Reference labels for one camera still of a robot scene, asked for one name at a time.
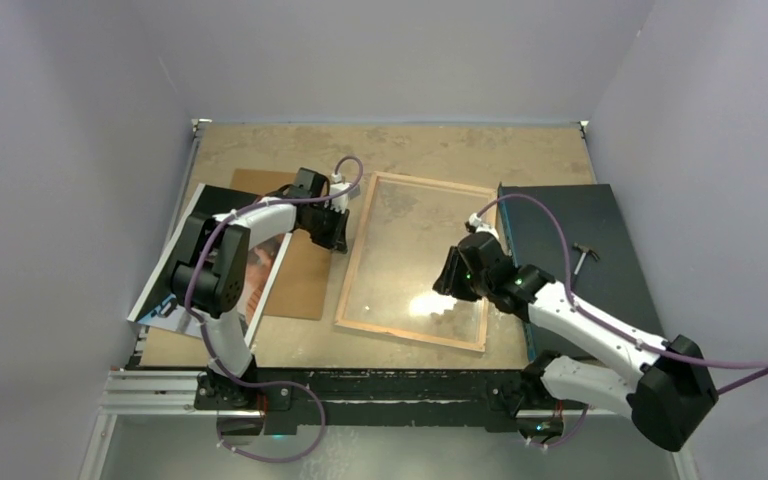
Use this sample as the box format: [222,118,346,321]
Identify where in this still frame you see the wooden picture frame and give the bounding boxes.
[333,170,499,354]

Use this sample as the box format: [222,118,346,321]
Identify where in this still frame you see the printed photo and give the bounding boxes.
[128,184,296,345]

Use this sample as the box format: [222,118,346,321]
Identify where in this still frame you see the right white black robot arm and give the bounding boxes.
[433,231,719,452]

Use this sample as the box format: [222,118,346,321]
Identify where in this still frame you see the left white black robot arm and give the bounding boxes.
[169,168,360,409]

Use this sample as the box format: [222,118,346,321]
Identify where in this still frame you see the small hammer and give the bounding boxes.
[571,242,600,281]

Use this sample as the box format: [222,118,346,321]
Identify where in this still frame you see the dark blue book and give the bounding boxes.
[497,184,664,335]

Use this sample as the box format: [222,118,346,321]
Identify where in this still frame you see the brown backing board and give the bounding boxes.
[230,169,332,321]

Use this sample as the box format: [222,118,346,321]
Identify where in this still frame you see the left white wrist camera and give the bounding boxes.
[328,173,358,212]

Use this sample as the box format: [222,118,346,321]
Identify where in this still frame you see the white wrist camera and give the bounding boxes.
[328,173,358,212]
[465,213,499,240]

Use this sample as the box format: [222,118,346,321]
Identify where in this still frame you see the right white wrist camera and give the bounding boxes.
[465,213,499,240]

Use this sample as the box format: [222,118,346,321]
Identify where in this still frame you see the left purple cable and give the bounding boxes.
[183,156,365,465]

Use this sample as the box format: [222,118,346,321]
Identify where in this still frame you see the purple cable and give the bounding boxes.
[183,156,365,465]
[468,192,768,452]

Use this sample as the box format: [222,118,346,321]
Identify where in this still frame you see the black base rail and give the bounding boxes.
[194,367,581,435]

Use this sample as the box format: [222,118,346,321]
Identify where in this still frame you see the aluminium frame rails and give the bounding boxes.
[84,122,697,479]

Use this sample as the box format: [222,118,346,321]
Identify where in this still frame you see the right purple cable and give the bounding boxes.
[468,192,768,452]

